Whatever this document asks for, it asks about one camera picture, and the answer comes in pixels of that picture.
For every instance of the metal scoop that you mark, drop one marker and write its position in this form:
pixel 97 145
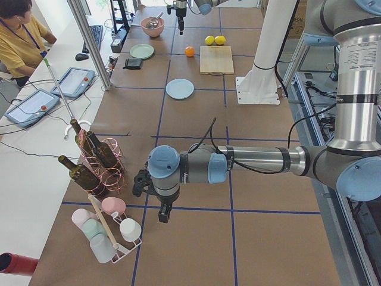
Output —
pixel 154 21

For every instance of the orange mandarin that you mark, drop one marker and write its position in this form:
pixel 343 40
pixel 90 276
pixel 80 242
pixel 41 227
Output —
pixel 189 51

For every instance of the aluminium frame post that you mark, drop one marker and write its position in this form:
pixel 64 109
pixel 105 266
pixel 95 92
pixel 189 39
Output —
pixel 80 18

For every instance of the dark wine bottle middle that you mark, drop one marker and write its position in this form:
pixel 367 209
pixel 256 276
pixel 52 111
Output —
pixel 104 154

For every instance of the wooden rack handle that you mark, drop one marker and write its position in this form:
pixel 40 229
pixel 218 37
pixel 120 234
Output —
pixel 103 221

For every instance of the red cylinder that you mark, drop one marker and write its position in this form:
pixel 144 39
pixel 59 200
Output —
pixel 17 264

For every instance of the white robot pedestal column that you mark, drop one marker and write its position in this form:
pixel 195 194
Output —
pixel 279 15

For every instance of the white wire cup rack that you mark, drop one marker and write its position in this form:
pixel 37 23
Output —
pixel 113 222

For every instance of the pale pink cup left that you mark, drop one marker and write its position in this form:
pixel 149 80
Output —
pixel 80 216

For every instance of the white hook tool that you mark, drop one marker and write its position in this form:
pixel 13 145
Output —
pixel 76 126

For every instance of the teach pendant near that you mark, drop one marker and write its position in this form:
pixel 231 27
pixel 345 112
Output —
pixel 32 108

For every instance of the black computer mouse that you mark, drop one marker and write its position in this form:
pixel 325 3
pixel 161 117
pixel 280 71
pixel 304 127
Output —
pixel 81 57

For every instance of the metal stick green tip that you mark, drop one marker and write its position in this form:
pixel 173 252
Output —
pixel 59 88

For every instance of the dark wine bottle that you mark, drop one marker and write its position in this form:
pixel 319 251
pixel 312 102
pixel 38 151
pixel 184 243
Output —
pixel 86 148
pixel 84 177
pixel 104 154

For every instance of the teach pendant far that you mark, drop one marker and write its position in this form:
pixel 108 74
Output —
pixel 75 81

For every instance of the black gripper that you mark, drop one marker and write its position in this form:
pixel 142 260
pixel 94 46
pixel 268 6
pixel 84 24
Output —
pixel 180 11
pixel 166 200

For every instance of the yellow lemon near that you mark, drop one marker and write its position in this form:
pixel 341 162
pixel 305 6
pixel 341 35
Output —
pixel 220 40

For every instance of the dark wine bottle back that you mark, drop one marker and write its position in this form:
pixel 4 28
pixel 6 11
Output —
pixel 86 148

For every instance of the green plate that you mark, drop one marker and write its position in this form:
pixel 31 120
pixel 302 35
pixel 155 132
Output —
pixel 142 51

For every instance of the pink bowl with ice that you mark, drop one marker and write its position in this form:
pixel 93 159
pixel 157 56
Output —
pixel 152 32

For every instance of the yellow lemon far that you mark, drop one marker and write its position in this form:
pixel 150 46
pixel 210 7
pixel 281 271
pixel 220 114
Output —
pixel 209 40

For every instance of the pink cup top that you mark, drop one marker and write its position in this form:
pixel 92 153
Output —
pixel 111 205

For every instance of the light grey cup bottom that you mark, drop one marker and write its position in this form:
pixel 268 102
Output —
pixel 102 248

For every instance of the copper wire wine rack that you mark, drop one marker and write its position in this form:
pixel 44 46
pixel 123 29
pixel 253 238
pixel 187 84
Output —
pixel 113 181

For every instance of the seated person yellow shirt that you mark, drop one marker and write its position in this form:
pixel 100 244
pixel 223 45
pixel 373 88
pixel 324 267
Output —
pixel 22 37

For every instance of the yellow lemon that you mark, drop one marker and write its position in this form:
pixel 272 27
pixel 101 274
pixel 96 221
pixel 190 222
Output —
pixel 209 40
pixel 220 40

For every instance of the dark folded cloth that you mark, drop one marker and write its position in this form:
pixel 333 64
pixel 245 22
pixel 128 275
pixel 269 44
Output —
pixel 133 64

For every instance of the white cup right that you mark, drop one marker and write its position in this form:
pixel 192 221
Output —
pixel 130 229

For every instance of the dark wine bottle front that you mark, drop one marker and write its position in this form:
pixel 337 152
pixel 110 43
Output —
pixel 84 177

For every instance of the mint green cup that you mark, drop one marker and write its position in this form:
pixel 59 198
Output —
pixel 92 228

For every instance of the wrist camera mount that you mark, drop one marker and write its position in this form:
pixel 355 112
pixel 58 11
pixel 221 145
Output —
pixel 142 183

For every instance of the bamboo cutting board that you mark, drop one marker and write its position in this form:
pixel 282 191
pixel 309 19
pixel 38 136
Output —
pixel 216 60

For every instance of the teach pendant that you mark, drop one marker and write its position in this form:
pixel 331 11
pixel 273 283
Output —
pixel 75 81
pixel 32 108

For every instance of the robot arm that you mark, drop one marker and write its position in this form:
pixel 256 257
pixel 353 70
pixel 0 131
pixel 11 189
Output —
pixel 204 7
pixel 349 163

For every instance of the light blue plate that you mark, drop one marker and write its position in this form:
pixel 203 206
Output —
pixel 179 89

